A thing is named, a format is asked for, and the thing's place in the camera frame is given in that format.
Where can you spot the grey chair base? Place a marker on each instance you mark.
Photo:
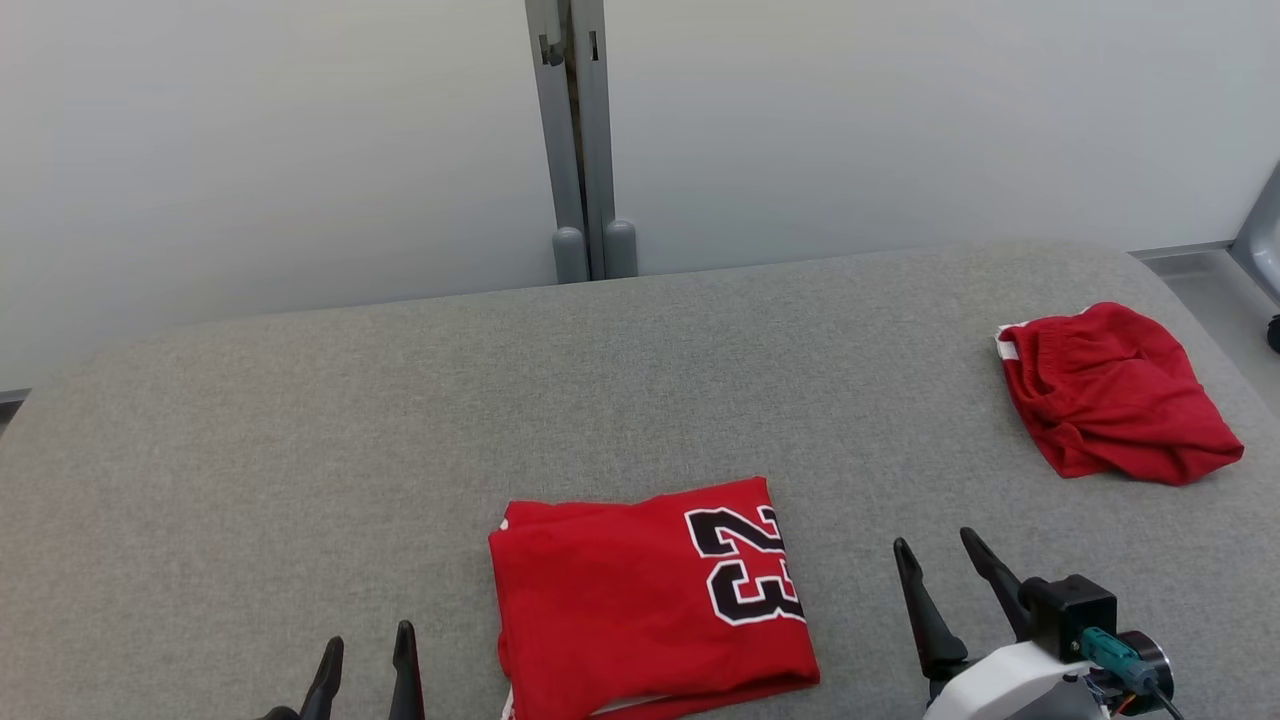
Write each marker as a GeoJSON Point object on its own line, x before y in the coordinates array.
{"type": "Point", "coordinates": [1262, 235]}

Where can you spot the black cylindrical right wrist motor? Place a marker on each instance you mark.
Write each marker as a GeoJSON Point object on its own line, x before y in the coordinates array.
{"type": "Point", "coordinates": [1150, 668]}

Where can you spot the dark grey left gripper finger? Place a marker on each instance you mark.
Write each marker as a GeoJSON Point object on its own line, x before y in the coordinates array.
{"type": "Point", "coordinates": [325, 685]}
{"type": "Point", "coordinates": [405, 675]}

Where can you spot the black caster wheel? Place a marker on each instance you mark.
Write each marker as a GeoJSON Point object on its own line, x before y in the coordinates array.
{"type": "Point", "coordinates": [1275, 333]}

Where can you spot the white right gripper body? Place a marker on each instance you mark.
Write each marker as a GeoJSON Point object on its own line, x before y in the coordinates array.
{"type": "Point", "coordinates": [1000, 685]}

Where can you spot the red shorts with white stripes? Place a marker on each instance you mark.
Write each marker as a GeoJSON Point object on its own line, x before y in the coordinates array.
{"type": "Point", "coordinates": [1110, 400]}

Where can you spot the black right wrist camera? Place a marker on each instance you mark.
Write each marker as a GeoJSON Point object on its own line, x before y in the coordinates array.
{"type": "Point", "coordinates": [1065, 612]}

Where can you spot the teal right camera connector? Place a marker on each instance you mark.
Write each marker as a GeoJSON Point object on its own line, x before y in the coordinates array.
{"type": "Point", "coordinates": [1115, 655]}

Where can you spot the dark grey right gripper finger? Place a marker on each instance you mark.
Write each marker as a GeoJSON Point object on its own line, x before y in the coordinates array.
{"type": "Point", "coordinates": [925, 620]}
{"type": "Point", "coordinates": [995, 585]}

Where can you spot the grey partition post with round feet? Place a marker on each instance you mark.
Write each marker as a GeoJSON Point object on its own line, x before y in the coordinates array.
{"type": "Point", "coordinates": [585, 150]}

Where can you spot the red jersey with white sleeves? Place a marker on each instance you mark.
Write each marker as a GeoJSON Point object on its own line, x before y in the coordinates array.
{"type": "Point", "coordinates": [620, 610]}

